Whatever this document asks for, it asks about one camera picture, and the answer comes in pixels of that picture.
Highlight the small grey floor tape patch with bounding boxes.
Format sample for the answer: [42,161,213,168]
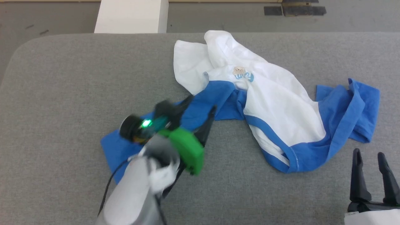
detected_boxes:
[264,6,283,16]

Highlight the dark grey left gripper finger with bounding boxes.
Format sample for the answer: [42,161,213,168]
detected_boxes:
[173,95,195,123]
[195,106,217,147]

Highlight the white and blue child's shirt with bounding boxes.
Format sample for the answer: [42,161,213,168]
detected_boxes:
[100,30,381,184]

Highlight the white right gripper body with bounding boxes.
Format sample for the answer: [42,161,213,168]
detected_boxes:
[344,201,400,225]

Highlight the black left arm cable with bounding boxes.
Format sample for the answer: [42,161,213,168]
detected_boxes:
[98,159,130,217]

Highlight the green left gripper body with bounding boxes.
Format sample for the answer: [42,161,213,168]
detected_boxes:
[159,126,205,176]

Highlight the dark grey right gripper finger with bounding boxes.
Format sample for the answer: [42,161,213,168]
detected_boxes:
[350,148,373,203]
[377,152,400,205]

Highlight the white rectangular box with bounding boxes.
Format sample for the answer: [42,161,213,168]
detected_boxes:
[94,0,169,34]

